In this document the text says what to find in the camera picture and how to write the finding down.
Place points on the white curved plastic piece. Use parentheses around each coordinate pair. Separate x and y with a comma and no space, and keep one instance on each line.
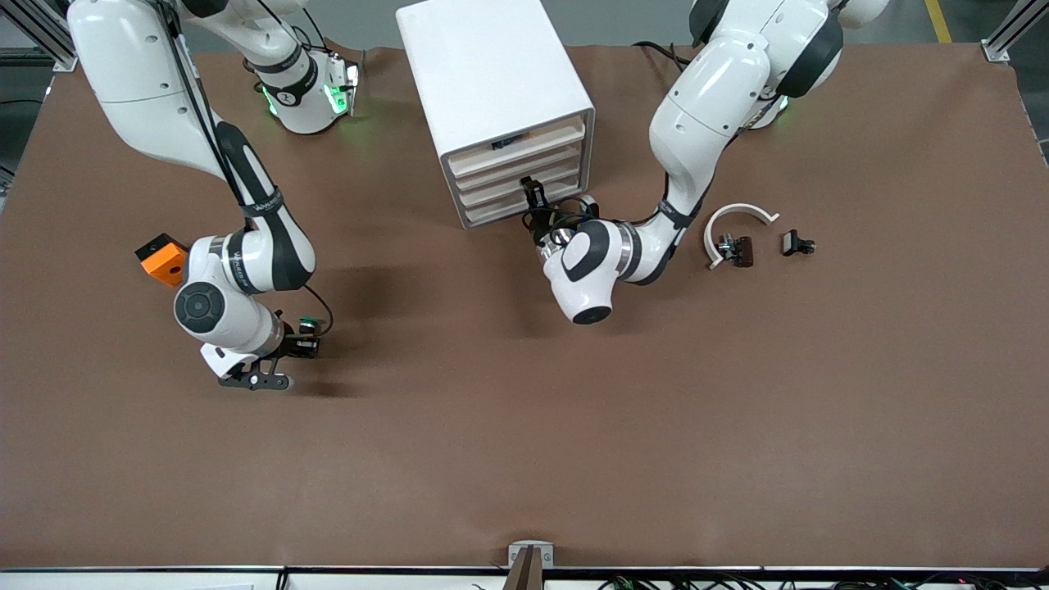
(737,208)

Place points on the small black switch component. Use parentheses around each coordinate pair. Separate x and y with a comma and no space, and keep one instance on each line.
(793,242)

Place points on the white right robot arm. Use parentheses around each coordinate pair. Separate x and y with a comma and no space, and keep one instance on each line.
(139,74)

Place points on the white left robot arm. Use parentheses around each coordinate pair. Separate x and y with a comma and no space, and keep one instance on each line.
(713,106)

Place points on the green push button switch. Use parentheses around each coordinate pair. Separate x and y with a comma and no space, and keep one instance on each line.
(308,326)

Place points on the aluminium frame profile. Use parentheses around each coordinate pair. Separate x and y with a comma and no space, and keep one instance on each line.
(1001,45)
(49,45)

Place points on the small black part in drawer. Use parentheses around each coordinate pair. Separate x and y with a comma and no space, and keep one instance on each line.
(508,142)

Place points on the brown table mat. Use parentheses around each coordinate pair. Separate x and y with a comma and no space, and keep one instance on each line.
(524,410)

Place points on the orange and black button box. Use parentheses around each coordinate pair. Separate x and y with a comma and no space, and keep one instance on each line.
(160,260)

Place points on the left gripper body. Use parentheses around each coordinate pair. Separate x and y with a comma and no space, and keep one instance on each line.
(541,223)

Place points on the dark brown switch component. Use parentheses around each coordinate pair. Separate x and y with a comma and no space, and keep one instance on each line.
(742,251)

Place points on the grey metal edge bracket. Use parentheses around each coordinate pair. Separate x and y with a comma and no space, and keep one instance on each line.
(547,557)

